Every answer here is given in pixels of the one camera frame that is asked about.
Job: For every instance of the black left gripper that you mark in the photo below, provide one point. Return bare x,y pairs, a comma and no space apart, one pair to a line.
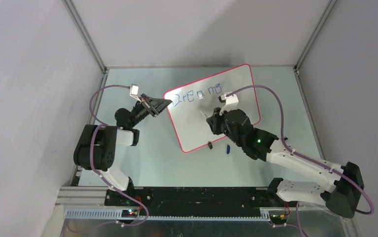
154,106

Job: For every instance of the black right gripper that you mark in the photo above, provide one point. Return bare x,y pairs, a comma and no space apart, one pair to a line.
214,121

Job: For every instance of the pink-framed whiteboard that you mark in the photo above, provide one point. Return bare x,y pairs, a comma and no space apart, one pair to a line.
190,125

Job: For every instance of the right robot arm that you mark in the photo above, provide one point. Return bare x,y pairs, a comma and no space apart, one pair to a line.
338,187

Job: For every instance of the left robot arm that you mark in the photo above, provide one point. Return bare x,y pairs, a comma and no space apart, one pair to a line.
96,148

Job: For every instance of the black whiteboard foot clip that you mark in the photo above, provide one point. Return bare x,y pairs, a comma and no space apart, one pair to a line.
210,146

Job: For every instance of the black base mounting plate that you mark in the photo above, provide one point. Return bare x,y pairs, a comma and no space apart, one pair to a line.
220,202

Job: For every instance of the left controller board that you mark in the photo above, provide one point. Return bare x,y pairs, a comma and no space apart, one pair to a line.
130,213

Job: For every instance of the controller board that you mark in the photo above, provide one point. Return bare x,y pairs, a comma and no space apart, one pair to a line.
279,220
130,213

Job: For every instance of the right controller board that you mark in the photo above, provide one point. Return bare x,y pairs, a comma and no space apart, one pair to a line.
279,220

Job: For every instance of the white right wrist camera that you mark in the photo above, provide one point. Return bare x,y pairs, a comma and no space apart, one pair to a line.
229,100

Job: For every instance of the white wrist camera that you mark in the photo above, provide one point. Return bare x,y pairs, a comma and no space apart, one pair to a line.
229,100
134,89

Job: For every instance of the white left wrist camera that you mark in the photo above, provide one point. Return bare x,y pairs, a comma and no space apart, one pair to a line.
134,89

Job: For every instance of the aluminium frame rail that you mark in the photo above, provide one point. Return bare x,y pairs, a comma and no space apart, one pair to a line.
88,202

